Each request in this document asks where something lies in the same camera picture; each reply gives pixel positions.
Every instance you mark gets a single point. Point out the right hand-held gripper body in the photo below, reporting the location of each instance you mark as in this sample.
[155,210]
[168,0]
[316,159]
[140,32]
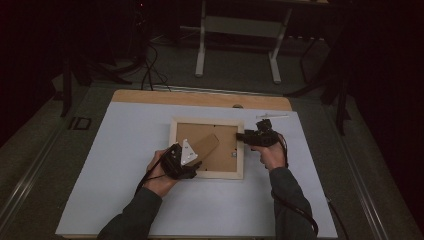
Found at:
[265,137]

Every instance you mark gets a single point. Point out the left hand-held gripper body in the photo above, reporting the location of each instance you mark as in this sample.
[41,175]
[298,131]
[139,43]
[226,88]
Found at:
[173,163]

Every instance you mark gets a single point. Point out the wooden photo frame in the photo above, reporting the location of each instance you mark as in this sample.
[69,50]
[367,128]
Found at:
[216,156]

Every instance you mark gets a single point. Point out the person's right hand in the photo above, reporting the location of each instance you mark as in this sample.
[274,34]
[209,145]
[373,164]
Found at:
[273,158]

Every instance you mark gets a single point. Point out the person's left hand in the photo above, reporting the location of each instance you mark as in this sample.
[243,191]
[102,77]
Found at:
[160,183]

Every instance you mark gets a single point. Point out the white table sheet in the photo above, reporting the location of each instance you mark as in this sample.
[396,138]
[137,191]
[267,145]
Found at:
[116,186]

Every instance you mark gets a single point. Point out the black tripod stand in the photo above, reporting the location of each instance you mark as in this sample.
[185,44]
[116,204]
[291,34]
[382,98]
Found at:
[340,100]
[68,86]

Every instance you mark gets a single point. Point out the black floor socket box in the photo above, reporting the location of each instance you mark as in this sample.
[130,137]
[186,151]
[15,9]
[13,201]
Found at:
[80,123]

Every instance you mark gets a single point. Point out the white metal desk frame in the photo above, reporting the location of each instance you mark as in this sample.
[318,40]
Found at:
[241,28]

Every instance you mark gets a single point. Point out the metal floor rail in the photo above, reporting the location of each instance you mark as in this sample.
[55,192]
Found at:
[365,186]
[26,180]

